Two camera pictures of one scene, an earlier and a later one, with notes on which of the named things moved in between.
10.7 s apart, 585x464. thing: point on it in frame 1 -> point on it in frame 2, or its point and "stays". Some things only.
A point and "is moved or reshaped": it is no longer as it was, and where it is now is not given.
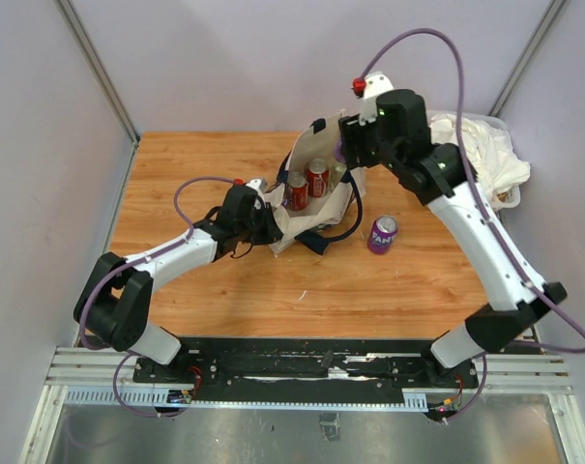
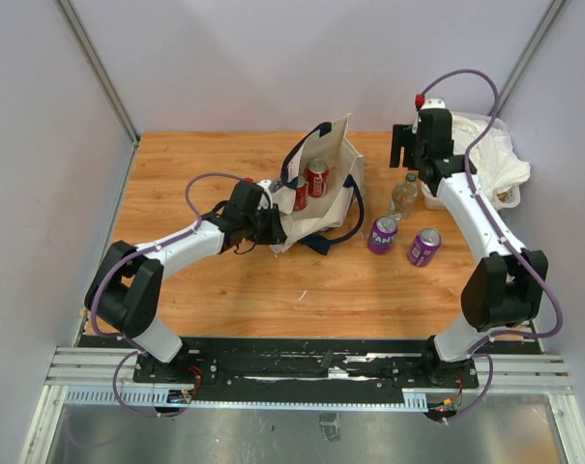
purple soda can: x=339 y=152 -> x=424 y=246
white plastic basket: x=508 y=196 stays
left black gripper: x=272 y=233 stays
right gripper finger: x=371 y=143 -> x=411 y=148
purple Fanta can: x=382 y=234 stays
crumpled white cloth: x=495 y=164 stays
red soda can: x=317 y=178 stays
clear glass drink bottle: x=337 y=173 -> x=404 y=195
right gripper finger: x=351 y=141 -> x=400 y=138
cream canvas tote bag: x=326 y=216 is moved or reshaped
